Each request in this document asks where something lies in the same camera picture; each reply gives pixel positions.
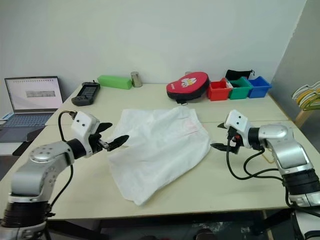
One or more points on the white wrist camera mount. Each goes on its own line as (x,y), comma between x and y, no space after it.
(82,125)
(237,120)

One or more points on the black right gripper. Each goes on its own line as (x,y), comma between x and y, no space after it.
(233,142)

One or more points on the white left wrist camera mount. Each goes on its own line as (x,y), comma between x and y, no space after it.
(82,125)

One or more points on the dark rounded shape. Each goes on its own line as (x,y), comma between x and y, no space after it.
(205,235)

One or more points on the red plastic bin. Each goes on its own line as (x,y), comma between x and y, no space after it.
(218,93)

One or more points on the green plastic bin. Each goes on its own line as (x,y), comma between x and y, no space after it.
(240,92)

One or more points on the blue plastic bin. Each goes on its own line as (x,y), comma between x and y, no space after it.
(260,90)

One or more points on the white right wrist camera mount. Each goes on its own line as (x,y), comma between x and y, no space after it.
(237,120)

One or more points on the black flat mat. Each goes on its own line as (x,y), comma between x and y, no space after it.
(27,142)

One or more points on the white cloth garment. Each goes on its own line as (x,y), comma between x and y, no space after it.
(160,150)

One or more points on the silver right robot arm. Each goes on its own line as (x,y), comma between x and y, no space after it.
(290,150)

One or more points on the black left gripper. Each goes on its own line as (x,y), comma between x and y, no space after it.
(96,143)

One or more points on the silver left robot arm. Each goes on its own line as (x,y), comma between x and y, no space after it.
(42,172)

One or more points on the red and black paddle case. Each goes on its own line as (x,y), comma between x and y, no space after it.
(187,86)

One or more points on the black cloth pouch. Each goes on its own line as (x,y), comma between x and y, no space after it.
(237,74)

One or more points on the green rectangular box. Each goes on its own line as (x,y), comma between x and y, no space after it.
(115,82)

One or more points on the metal cup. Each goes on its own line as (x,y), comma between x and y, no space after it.
(136,79)

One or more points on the wooden table leg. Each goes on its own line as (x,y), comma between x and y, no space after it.
(267,225)

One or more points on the white clothes hanger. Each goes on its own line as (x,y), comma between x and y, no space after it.
(303,88)

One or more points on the black handheld controller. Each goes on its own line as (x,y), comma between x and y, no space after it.
(85,93)

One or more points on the open grey laptop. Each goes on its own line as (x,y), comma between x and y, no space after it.
(32,95)

